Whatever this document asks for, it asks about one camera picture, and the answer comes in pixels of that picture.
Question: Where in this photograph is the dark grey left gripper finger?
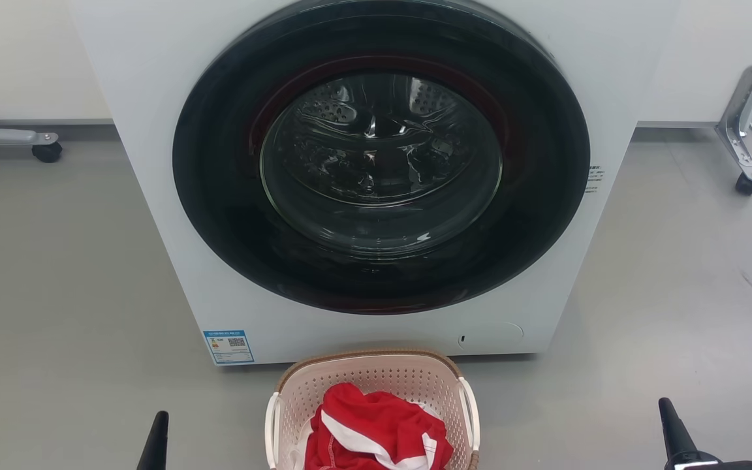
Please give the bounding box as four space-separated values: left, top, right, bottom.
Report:
137 411 169 470

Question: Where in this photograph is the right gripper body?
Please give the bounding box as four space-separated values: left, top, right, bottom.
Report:
663 452 752 470

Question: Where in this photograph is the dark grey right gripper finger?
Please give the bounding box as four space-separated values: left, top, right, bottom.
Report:
659 398 700 461

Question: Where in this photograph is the cream perforated laundry basket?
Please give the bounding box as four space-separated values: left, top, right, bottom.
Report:
264 349 481 470

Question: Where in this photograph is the blue energy label sticker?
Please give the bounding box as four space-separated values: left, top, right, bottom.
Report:
203 330 255 364

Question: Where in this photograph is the red and white garment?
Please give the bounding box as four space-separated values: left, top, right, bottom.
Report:
304 383 454 470

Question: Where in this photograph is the round black washer door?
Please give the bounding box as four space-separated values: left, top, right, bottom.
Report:
172 0 591 316

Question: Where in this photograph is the white front-load washing machine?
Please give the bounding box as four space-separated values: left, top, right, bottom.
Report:
66 0 680 367

